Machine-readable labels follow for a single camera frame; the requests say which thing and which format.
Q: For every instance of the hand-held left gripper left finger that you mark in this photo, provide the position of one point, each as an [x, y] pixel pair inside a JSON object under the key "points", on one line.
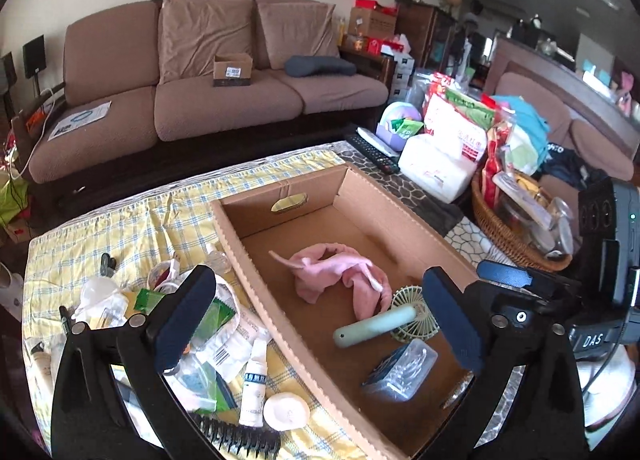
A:
{"points": [[185, 320]]}

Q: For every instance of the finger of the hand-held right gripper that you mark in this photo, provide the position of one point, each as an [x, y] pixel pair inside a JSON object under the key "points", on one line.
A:
{"points": [[505, 274]]}

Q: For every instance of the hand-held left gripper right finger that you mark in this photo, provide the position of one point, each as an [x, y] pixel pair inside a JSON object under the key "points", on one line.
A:
{"points": [[452, 325]]}

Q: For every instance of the large cardboard box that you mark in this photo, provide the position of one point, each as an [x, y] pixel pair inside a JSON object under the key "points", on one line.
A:
{"points": [[310, 230]]}

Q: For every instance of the wicker basket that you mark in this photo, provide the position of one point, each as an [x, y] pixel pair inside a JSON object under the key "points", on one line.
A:
{"points": [[500, 235]]}

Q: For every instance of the green packet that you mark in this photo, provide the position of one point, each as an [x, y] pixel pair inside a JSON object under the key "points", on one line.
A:
{"points": [[147, 301]]}

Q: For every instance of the white round case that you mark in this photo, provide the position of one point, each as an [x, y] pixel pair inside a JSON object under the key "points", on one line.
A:
{"points": [[164, 274]]}

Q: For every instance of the clear plastic box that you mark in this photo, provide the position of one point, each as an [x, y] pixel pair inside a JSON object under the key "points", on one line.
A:
{"points": [[405, 370]]}

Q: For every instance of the small clear bottle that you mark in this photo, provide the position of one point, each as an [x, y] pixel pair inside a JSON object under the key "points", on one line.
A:
{"points": [[218, 259]]}

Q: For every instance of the green handheld fan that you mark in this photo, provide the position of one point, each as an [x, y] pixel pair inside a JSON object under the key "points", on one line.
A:
{"points": [[370, 330]]}

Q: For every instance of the white plastic bag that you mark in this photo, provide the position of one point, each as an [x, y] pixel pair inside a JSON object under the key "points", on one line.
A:
{"points": [[102, 300]]}

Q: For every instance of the small black clip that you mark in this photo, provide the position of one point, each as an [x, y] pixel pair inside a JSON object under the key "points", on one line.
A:
{"points": [[108, 264]]}

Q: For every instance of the white spray bottle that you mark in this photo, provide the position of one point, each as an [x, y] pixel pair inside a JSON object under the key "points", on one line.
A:
{"points": [[252, 390]]}

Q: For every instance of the brown armchair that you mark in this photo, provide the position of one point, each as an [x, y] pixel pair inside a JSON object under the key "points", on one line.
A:
{"points": [[590, 140]]}

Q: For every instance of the yellow checked tablecloth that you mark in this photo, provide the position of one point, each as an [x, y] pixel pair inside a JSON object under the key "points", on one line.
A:
{"points": [[150, 220]]}

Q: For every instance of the black marker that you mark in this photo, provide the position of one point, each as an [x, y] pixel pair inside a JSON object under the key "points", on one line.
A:
{"points": [[64, 320]]}

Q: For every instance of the white tissue pack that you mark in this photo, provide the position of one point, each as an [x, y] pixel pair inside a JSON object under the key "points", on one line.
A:
{"points": [[440, 167]]}

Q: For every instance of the black hairbrush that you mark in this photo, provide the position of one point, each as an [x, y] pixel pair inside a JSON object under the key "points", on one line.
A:
{"points": [[235, 437]]}

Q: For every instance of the white round pad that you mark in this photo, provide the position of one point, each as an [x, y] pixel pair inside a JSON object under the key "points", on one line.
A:
{"points": [[286, 411]]}

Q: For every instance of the pink cloth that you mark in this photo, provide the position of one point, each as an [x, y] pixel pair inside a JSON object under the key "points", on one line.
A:
{"points": [[320, 275]]}

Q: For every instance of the blue cloth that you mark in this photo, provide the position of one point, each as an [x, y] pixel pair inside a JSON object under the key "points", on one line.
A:
{"points": [[530, 122]]}

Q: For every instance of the small beige bottle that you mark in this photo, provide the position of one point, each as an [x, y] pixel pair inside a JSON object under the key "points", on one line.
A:
{"points": [[41, 365]]}

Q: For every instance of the red and white package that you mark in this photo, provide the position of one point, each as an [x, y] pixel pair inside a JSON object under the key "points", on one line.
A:
{"points": [[457, 127]]}

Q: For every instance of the black remote control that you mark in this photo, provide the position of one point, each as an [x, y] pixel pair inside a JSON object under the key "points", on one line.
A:
{"points": [[372, 154]]}

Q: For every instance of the purple bowl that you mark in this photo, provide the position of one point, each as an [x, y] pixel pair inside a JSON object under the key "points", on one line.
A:
{"points": [[395, 132]]}

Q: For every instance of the green bag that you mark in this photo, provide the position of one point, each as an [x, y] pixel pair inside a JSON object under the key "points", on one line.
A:
{"points": [[11, 202]]}

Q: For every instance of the brown sofa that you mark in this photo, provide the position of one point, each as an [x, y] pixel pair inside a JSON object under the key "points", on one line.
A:
{"points": [[210, 105]]}

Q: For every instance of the white printed paper sheet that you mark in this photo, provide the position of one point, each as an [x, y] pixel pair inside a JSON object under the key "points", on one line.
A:
{"points": [[80, 121]]}

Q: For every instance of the dark wooden cabinet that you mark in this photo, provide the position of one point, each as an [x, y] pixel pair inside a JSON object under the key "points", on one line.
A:
{"points": [[425, 35]]}

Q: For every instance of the small cardboard box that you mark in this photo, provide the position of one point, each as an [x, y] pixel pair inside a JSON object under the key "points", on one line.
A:
{"points": [[232, 71]]}

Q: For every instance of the dark grey pillow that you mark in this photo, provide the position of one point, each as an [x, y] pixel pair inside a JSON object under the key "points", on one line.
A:
{"points": [[320, 66]]}

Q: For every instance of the brown shipping carton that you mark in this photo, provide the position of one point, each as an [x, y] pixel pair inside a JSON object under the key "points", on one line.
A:
{"points": [[372, 22]]}

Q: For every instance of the black speaker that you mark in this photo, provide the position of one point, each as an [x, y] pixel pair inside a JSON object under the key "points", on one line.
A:
{"points": [[34, 56]]}

